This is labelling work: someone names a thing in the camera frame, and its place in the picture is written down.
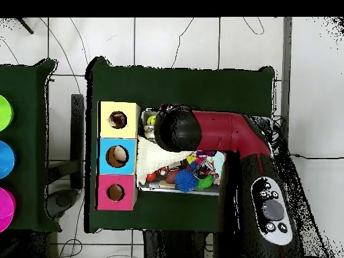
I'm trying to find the blue spiky puffer ball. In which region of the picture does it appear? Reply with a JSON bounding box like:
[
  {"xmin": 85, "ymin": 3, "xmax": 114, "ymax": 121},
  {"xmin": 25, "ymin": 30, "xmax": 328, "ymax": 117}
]
[{"xmin": 174, "ymin": 168, "xmax": 199, "ymax": 194}]

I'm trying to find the mint green waffle cloth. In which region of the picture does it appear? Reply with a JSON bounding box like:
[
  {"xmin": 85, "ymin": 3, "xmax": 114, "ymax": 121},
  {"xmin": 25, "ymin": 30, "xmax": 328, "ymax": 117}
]
[{"xmin": 213, "ymin": 151, "xmax": 225, "ymax": 175}]

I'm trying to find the polka dot cloth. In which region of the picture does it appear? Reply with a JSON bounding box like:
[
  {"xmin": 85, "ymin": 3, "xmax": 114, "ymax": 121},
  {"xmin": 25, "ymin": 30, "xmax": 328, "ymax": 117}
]
[{"xmin": 110, "ymin": 111, "xmax": 127, "ymax": 128}]

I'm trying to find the shallow mesh bin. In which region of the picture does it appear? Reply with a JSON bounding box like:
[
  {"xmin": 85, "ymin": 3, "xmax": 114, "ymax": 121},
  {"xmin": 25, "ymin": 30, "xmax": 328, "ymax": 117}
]
[{"xmin": 136, "ymin": 107, "xmax": 272, "ymax": 200}]

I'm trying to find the wooden box with three holes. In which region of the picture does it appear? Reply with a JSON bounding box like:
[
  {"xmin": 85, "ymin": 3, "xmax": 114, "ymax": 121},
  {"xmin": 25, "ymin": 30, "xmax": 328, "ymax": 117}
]
[{"xmin": 95, "ymin": 100, "xmax": 141, "ymax": 212}]

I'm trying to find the cream waffle cloth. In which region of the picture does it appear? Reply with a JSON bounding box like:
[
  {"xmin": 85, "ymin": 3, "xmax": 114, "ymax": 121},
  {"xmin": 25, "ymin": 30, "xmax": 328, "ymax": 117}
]
[{"xmin": 135, "ymin": 135, "xmax": 193, "ymax": 184}]

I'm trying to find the black crushed can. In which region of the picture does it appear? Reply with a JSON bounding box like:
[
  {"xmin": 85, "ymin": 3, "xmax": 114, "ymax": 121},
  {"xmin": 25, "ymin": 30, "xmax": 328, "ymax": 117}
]
[{"xmin": 192, "ymin": 161, "xmax": 214, "ymax": 180}]

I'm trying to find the green spiky puffer ball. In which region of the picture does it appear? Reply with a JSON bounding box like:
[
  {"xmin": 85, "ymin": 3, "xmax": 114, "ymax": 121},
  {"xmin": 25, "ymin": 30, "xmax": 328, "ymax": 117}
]
[{"xmin": 197, "ymin": 174, "xmax": 214, "ymax": 190}]

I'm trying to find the dark green table cloth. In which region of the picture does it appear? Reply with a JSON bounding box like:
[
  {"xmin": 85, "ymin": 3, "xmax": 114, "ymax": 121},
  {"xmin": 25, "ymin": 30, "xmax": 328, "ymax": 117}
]
[
  {"xmin": 84, "ymin": 56, "xmax": 275, "ymax": 234},
  {"xmin": 0, "ymin": 58, "xmax": 62, "ymax": 233}
]

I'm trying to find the black chair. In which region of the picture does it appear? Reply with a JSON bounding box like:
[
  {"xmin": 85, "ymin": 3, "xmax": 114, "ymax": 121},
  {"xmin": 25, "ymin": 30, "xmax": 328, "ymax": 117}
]
[{"xmin": 44, "ymin": 93, "xmax": 85, "ymax": 220}]

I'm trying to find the bright blue disc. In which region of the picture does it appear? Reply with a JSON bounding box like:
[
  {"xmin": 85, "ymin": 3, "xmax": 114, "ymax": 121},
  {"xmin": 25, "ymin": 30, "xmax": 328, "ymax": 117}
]
[{"xmin": 0, "ymin": 140, "xmax": 16, "ymax": 180}]

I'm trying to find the bright green disc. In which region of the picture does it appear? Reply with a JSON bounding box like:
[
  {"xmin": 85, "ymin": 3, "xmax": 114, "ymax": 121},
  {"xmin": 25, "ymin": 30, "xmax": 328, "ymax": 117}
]
[{"xmin": 0, "ymin": 94, "xmax": 14, "ymax": 132}]

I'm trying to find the bright pink disc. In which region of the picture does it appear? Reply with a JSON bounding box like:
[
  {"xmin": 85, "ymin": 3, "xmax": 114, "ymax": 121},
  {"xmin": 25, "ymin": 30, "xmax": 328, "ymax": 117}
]
[{"xmin": 0, "ymin": 186, "xmax": 16, "ymax": 234}]

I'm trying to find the black rod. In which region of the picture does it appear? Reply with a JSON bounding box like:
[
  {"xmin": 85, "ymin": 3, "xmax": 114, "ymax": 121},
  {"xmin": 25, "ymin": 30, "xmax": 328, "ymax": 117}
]
[{"xmin": 15, "ymin": 17, "xmax": 35, "ymax": 35}]

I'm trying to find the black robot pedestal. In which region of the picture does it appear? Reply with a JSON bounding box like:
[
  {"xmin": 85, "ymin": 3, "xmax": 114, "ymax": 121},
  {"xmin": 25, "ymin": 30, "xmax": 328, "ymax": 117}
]
[{"xmin": 142, "ymin": 229, "xmax": 216, "ymax": 258}]

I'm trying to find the black power cable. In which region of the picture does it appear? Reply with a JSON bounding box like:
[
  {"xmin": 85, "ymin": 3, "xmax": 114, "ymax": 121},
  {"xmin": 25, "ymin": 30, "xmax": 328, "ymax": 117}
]
[{"xmin": 290, "ymin": 153, "xmax": 344, "ymax": 160}]

